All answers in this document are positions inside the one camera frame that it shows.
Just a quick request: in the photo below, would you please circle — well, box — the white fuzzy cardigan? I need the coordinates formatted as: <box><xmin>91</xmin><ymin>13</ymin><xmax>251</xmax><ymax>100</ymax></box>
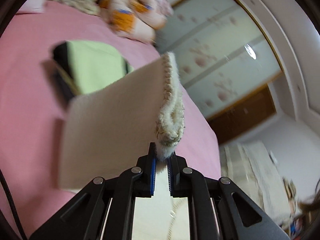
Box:
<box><xmin>58</xmin><ymin>52</ymin><xmax>189</xmax><ymax>239</ymax></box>

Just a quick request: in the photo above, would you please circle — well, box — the beige ruffled cover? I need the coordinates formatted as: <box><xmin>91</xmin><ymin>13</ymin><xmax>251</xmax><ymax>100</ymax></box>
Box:
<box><xmin>220</xmin><ymin>141</ymin><xmax>296</xmax><ymax>227</ymax></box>

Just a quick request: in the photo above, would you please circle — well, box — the black folded garment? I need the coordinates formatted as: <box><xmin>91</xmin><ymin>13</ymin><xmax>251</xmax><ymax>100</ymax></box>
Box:
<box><xmin>52</xmin><ymin>41</ymin><xmax>79</xmax><ymax>103</ymax></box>

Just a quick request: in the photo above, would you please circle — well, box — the pink bed blanket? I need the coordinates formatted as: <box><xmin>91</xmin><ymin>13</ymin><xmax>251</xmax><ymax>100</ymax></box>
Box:
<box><xmin>0</xmin><ymin>0</ymin><xmax>222</xmax><ymax>237</ymax></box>

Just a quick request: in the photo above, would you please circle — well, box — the light green folded garment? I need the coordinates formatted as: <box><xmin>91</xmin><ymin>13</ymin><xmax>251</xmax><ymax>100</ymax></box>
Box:
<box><xmin>65</xmin><ymin>40</ymin><xmax>134</xmax><ymax>95</ymax></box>

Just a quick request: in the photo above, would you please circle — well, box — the floral sliding wardrobe door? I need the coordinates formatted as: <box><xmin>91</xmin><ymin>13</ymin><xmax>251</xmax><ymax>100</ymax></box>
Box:
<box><xmin>156</xmin><ymin>0</ymin><xmax>282</xmax><ymax>118</ymax></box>

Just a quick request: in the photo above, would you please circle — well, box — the bear print quilt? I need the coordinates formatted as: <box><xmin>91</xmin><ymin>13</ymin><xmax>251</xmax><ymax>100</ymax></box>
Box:
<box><xmin>99</xmin><ymin>0</ymin><xmax>174</xmax><ymax>44</ymax></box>

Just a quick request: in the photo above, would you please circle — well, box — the white pillow blue print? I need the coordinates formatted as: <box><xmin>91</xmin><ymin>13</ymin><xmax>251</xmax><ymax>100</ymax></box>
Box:
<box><xmin>16</xmin><ymin>0</ymin><xmax>46</xmax><ymax>14</ymax></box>

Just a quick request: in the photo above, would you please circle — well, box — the black cable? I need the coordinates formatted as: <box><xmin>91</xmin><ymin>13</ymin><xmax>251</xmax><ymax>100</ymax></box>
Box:
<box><xmin>0</xmin><ymin>168</ymin><xmax>28</xmax><ymax>240</ymax></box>

